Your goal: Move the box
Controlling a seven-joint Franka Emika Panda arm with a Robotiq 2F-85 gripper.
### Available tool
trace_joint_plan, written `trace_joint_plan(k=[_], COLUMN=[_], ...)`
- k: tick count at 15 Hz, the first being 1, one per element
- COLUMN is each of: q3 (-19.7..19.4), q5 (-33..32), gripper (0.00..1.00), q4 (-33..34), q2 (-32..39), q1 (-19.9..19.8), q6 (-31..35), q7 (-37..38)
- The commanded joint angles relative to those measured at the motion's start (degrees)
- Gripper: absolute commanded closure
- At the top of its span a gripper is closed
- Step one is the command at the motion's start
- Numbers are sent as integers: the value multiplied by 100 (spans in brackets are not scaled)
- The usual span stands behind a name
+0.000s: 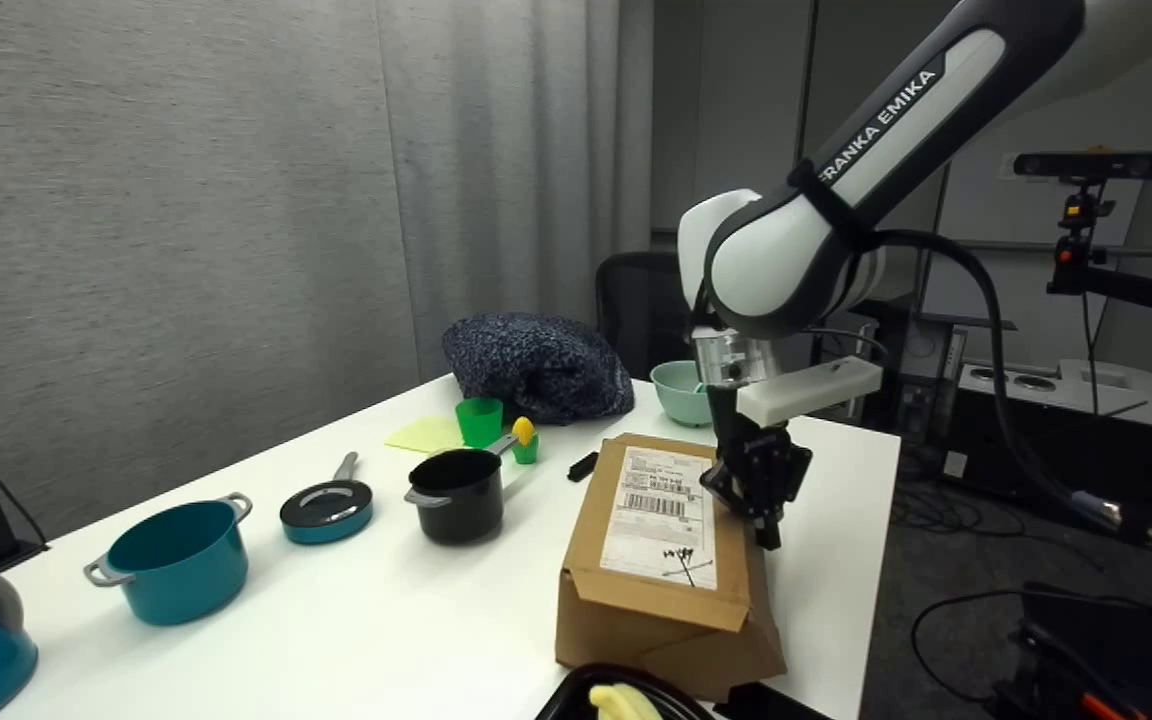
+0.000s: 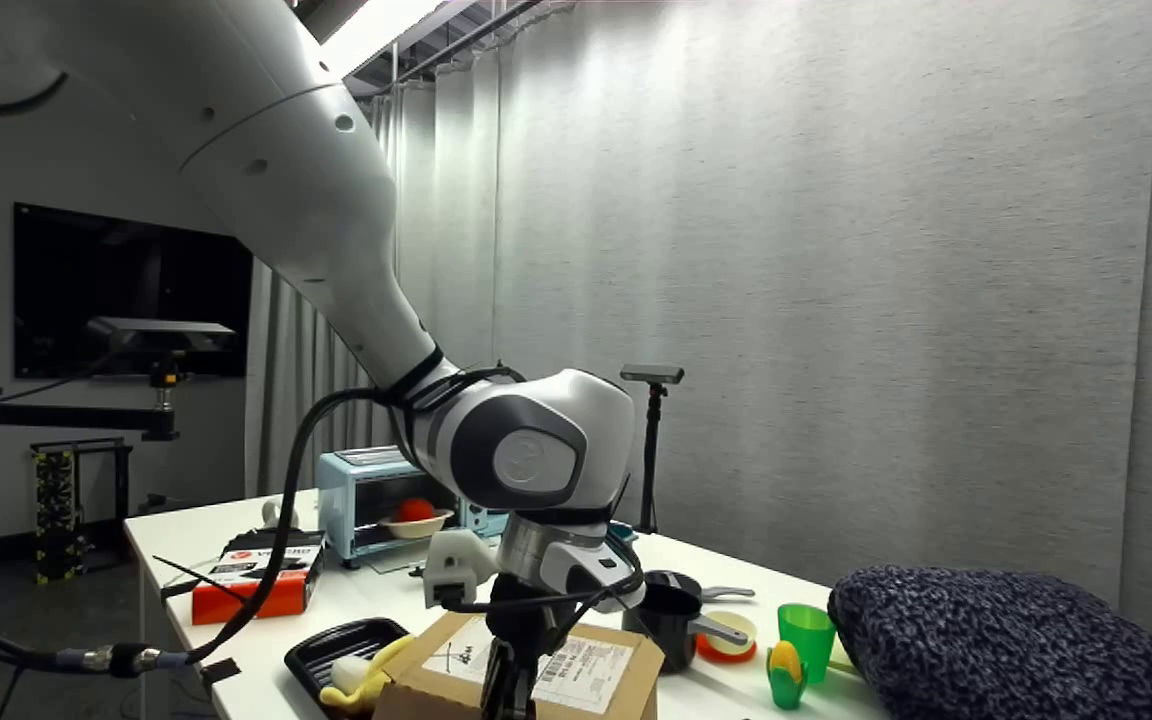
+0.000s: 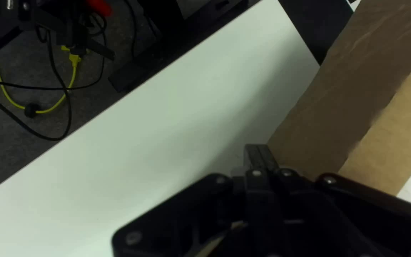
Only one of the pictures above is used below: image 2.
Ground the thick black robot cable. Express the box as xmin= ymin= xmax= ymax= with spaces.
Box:
xmin=0 ymin=357 xmax=528 ymax=676

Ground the dark blue speckled cushion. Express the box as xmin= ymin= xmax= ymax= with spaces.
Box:
xmin=827 ymin=570 xmax=1152 ymax=720

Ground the light blue toaster oven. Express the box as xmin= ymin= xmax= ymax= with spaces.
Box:
xmin=315 ymin=444 xmax=469 ymax=573

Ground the grey curtain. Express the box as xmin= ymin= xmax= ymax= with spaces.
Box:
xmin=240 ymin=0 xmax=1152 ymax=606

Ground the orange white tape roll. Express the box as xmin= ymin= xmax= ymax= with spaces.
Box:
xmin=693 ymin=607 xmax=765 ymax=670

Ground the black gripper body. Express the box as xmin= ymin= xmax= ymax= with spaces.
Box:
xmin=487 ymin=573 xmax=577 ymax=655

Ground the teal pot with handles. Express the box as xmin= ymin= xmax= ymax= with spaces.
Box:
xmin=603 ymin=520 xmax=645 ymax=573

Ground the ceiling light panel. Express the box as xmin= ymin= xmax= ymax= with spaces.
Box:
xmin=313 ymin=0 xmax=447 ymax=83

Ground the grey stereo camera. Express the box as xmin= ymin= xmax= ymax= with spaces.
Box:
xmin=85 ymin=314 xmax=240 ymax=394

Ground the black wire rack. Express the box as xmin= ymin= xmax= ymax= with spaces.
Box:
xmin=23 ymin=438 xmax=137 ymax=589

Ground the green plastic cup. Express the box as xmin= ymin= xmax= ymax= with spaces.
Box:
xmin=778 ymin=601 xmax=840 ymax=691

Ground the black plastic tray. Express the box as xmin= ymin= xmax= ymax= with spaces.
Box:
xmin=282 ymin=611 xmax=411 ymax=711

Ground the brown cardboard shipping box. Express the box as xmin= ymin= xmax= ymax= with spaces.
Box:
xmin=372 ymin=607 xmax=670 ymax=720

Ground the black tape piece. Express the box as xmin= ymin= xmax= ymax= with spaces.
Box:
xmin=194 ymin=651 xmax=244 ymax=691

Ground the orange box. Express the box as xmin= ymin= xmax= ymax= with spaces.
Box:
xmin=189 ymin=566 xmax=313 ymax=631

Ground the black wall monitor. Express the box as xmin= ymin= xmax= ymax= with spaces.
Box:
xmin=10 ymin=201 xmax=256 ymax=384

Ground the small green cup yellow ball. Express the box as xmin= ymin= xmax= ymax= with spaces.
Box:
xmin=765 ymin=635 xmax=808 ymax=711

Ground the black pot grey handle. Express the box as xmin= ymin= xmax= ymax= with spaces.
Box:
xmin=624 ymin=570 xmax=759 ymax=676

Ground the yellow toy banana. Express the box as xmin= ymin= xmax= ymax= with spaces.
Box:
xmin=315 ymin=631 xmax=422 ymax=718

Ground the black camera stand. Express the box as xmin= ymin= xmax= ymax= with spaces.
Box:
xmin=620 ymin=361 xmax=688 ymax=536

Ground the white dish red food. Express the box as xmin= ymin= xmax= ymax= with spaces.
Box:
xmin=381 ymin=496 xmax=453 ymax=546

